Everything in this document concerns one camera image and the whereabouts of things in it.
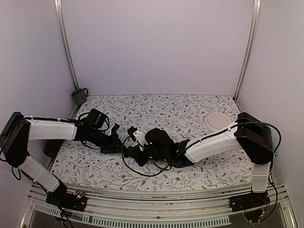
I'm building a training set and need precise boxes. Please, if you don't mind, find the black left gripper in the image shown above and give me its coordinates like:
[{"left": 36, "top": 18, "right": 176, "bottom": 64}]
[{"left": 90, "top": 128, "right": 128, "bottom": 154}]

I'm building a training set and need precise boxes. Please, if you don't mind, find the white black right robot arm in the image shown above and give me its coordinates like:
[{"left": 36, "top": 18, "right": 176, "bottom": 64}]
[{"left": 123, "top": 113, "right": 274, "bottom": 207}]

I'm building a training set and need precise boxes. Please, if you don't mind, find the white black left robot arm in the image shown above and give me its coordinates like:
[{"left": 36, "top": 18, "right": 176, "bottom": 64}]
[{"left": 0, "top": 109, "right": 124, "bottom": 206}]

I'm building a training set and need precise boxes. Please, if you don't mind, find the floral patterned table mat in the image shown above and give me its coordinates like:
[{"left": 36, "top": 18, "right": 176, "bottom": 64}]
[{"left": 51, "top": 95, "right": 253, "bottom": 192}]

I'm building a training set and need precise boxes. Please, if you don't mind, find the grey mug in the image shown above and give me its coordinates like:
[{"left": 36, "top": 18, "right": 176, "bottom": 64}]
[{"left": 71, "top": 88, "right": 88, "bottom": 105}]

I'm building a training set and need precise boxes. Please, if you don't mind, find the black cylinder object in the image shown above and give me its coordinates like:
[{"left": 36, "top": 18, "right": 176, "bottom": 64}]
[{"left": 43, "top": 140, "right": 64, "bottom": 158}]

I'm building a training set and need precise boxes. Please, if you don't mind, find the white round plate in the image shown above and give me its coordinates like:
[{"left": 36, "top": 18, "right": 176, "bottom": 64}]
[{"left": 203, "top": 112, "right": 233, "bottom": 132}]

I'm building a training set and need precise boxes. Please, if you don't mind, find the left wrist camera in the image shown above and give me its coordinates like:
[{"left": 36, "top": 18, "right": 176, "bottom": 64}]
[{"left": 110, "top": 123, "right": 120, "bottom": 136}]

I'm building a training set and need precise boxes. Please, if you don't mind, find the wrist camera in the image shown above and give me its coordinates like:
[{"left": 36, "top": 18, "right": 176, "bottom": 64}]
[
  {"left": 127, "top": 126, "right": 147, "bottom": 151},
  {"left": 110, "top": 123, "right": 120, "bottom": 136}
]

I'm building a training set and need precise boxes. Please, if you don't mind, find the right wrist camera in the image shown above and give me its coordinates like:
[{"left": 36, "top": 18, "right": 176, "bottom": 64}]
[{"left": 127, "top": 126, "right": 147, "bottom": 151}]

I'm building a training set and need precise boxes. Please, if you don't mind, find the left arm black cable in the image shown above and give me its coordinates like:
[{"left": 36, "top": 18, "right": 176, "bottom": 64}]
[{"left": 77, "top": 112, "right": 110, "bottom": 133}]

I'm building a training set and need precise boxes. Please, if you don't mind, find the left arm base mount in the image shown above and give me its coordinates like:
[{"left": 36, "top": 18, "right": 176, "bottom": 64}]
[{"left": 46, "top": 191, "right": 88, "bottom": 212}]

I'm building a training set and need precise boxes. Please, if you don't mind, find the front aluminium rail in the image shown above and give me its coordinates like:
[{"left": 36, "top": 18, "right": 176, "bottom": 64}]
[{"left": 21, "top": 184, "right": 300, "bottom": 228}]

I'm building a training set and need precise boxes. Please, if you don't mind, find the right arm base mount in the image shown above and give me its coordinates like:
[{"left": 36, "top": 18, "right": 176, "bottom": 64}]
[{"left": 229, "top": 190, "right": 270, "bottom": 212}]

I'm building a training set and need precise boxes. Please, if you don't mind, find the left aluminium frame post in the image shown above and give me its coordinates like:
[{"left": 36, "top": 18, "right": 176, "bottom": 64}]
[{"left": 53, "top": 0, "right": 80, "bottom": 89}]

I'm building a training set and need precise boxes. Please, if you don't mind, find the aluminium frame post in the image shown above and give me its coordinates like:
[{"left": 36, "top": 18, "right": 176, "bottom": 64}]
[
  {"left": 53, "top": 0, "right": 80, "bottom": 89},
  {"left": 233, "top": 0, "right": 261, "bottom": 103}
]

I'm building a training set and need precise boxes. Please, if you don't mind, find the right aluminium frame post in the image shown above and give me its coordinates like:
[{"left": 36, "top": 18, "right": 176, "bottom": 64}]
[{"left": 233, "top": 0, "right": 261, "bottom": 103}]

